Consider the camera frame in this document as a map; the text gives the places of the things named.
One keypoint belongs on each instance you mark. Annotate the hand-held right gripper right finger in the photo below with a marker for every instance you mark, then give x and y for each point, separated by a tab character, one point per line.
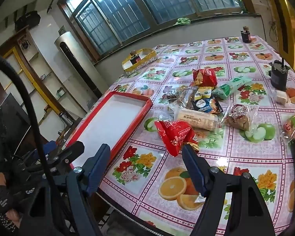
195	172

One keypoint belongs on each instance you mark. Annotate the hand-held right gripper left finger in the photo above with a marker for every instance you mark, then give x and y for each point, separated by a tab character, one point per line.
98	169

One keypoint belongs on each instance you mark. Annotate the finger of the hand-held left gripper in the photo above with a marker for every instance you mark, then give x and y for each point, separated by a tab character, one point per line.
71	150

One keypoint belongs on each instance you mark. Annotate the red foil snack packet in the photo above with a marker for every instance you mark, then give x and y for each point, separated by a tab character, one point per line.
174	134

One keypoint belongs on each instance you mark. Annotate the long beige cracker packet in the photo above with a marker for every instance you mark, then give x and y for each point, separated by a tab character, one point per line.
196	120

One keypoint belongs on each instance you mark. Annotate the red tray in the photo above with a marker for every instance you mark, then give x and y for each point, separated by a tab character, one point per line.
113	118

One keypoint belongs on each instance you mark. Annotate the dark blue snack packet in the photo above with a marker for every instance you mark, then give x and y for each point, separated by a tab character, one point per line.
207	105

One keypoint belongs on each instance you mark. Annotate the clear bag of brown cookies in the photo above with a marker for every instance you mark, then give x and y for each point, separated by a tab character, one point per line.
238	119

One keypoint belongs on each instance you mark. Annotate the clear brown bar packet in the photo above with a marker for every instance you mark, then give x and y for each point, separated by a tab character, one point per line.
185	98

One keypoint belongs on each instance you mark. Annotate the person's left hand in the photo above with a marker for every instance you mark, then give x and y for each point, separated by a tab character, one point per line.
1	199

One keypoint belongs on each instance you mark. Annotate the floral fruit print tablecloth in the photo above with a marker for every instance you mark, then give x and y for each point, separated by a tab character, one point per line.
147	150

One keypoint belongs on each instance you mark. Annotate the dark television screen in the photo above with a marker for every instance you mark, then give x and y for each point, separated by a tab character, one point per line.
9	123

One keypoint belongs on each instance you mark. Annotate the yellow and white snack packet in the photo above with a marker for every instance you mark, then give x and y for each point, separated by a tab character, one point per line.
201	96
203	90

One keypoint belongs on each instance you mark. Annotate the wooden cabinet with yellow trim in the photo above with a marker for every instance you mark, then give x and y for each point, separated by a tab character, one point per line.
39	78

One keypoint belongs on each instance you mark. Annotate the clear brownie packet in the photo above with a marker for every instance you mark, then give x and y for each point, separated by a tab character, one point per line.
171	94

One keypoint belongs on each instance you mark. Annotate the silver standing air conditioner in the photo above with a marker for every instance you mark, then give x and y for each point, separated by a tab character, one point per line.
75	66

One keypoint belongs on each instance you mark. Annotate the green snack packet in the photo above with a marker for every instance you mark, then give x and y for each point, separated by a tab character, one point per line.
229	86

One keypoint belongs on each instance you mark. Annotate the red cookie snack packet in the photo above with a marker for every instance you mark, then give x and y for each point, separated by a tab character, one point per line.
204	77

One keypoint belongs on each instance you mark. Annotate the small dark box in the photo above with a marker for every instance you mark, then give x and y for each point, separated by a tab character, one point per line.
135	58

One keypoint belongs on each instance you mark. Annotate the yellow patterned box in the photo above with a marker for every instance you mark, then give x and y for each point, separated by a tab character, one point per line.
142	62

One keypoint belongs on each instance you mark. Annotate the small white wrapped snack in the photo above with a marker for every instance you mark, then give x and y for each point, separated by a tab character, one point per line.
281	97

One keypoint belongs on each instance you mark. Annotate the black bag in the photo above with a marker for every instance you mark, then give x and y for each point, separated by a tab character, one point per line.
27	21

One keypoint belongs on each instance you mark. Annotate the green cloth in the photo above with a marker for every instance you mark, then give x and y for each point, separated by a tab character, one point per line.
182	21

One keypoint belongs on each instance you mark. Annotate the barred window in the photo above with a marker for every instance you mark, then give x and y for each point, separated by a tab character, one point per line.
137	7

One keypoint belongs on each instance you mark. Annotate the gold and black door frame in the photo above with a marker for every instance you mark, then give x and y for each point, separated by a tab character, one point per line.
290	22

